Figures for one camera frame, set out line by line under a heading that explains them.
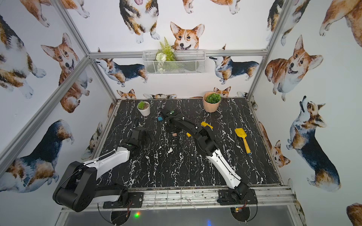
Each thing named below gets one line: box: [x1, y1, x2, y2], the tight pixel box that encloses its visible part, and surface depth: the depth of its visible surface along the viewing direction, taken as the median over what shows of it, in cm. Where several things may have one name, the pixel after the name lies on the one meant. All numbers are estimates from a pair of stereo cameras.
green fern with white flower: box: [155, 36, 176, 74], surface depth 85 cm
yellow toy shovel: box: [234, 128, 252, 155], surface depth 99 cm
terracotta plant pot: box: [202, 91, 222, 113], surface depth 108 cm
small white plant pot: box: [136, 100, 151, 117], surface depth 108 cm
